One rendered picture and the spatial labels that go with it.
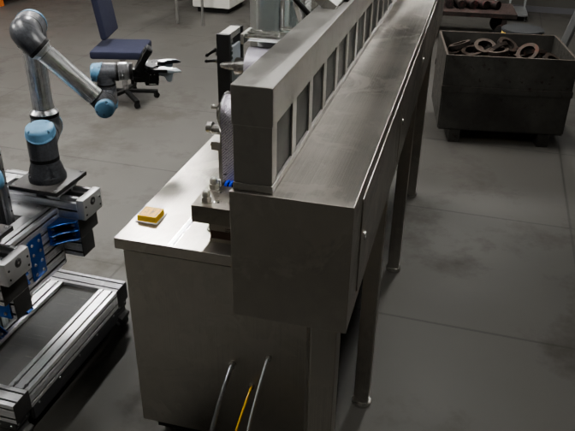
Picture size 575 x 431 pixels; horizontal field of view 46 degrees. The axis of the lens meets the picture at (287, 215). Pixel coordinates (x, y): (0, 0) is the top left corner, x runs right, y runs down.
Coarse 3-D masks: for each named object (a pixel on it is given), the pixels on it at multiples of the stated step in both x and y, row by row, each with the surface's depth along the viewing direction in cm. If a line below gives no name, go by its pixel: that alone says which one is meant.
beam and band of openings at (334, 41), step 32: (352, 0) 192; (384, 0) 264; (288, 32) 158; (320, 32) 158; (352, 32) 200; (256, 64) 135; (288, 64) 135; (320, 64) 159; (352, 64) 205; (256, 96) 123; (288, 96) 134; (320, 96) 167; (256, 128) 127; (288, 128) 140; (256, 160) 130; (288, 160) 143
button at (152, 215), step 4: (144, 208) 235; (148, 208) 235; (152, 208) 235; (156, 208) 235; (140, 212) 232; (144, 212) 232; (148, 212) 232; (152, 212) 233; (156, 212) 233; (160, 212) 233; (140, 216) 231; (144, 216) 230; (148, 216) 230; (152, 216) 230; (156, 216) 230; (160, 216) 233; (140, 220) 231; (144, 220) 231; (148, 220) 231; (152, 220) 230; (156, 220) 230
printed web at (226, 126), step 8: (248, 48) 238; (256, 48) 238; (264, 48) 238; (248, 56) 236; (256, 56) 235; (248, 64) 235; (224, 104) 220; (224, 112) 219; (224, 120) 220; (224, 128) 222; (232, 128) 221
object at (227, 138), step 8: (224, 136) 223; (232, 136) 222; (224, 144) 224; (232, 144) 224; (224, 152) 226; (232, 152) 225; (224, 160) 227; (232, 160) 226; (224, 168) 229; (232, 168) 228; (224, 176) 230; (232, 176) 229
